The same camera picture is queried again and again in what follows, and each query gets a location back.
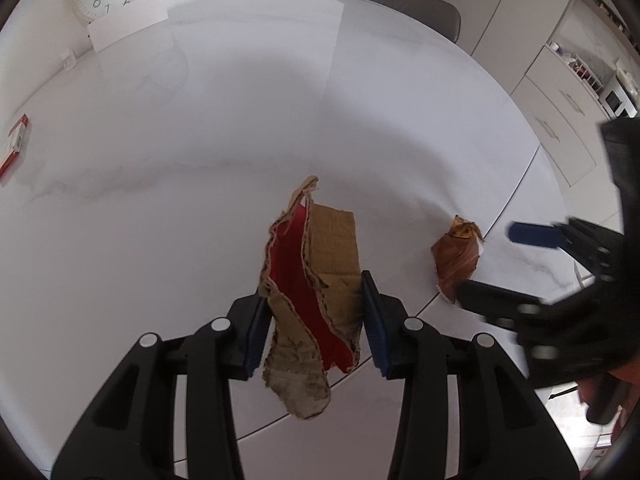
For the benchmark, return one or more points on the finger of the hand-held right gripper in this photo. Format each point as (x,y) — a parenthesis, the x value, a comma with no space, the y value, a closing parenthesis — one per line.
(490,297)
(532,235)

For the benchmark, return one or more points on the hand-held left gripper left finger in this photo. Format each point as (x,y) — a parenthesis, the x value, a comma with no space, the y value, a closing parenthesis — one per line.
(255,332)

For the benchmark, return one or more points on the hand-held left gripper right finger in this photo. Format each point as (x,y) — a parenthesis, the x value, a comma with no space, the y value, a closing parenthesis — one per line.
(375,320)

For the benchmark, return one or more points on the brown wrapper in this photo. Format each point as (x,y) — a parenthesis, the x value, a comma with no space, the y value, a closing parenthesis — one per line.
(457,260)

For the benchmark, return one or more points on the torn brown red cardboard piece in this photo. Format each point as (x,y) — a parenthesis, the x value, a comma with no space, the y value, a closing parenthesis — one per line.
(335,250)

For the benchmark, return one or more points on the white drawer cabinet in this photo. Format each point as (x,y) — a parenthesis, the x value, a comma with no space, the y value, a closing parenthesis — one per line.
(560,115)

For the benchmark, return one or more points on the white microwave oven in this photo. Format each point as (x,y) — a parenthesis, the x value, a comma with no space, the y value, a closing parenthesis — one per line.
(617,101)

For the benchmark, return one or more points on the tall white cabinet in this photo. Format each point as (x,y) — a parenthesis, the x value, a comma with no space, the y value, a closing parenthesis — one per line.
(500,10)

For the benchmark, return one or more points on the grey chair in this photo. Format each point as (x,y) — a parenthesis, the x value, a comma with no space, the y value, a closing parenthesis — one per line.
(400,0)

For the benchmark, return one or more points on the red and white small box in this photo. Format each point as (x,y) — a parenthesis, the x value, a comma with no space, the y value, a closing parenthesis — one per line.
(15,147)

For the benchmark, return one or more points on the white paper card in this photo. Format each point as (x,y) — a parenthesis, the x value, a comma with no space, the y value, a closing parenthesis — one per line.
(130,20)

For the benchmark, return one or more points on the white wall socket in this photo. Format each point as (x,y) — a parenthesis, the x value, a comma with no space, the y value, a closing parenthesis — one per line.
(68,59)

